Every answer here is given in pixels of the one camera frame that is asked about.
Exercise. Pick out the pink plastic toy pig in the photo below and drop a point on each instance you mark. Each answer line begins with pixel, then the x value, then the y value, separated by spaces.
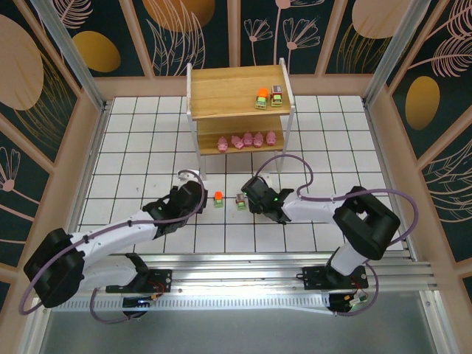
pixel 222 144
pixel 237 141
pixel 271 138
pixel 258 140
pixel 247 140

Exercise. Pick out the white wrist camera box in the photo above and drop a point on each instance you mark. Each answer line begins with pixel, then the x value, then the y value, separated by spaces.
pixel 268 181
pixel 186 175

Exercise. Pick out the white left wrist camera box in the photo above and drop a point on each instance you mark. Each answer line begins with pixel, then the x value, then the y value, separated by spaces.
pixel 186 175

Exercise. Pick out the orange-top green toy truck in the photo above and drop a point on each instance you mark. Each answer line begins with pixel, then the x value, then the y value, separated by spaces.
pixel 218 195
pixel 262 99

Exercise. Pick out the wooden two-tier shelf white legs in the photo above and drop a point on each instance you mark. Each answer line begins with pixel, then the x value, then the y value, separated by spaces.
pixel 228 92

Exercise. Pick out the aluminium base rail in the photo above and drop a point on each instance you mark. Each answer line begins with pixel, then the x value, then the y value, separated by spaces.
pixel 239 280

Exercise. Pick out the box-back green toy truck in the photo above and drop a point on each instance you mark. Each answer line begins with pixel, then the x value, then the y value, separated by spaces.
pixel 276 96
pixel 240 202

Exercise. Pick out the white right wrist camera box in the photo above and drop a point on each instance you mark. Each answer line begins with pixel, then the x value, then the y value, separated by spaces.
pixel 268 181

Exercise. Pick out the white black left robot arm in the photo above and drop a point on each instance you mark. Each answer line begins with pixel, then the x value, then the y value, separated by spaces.
pixel 110 237

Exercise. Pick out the aluminium side rail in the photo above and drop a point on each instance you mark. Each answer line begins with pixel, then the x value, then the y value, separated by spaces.
pixel 88 173
pixel 388 177

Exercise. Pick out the aluminium frame post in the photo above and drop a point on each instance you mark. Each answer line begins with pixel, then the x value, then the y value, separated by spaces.
pixel 73 55
pixel 391 48

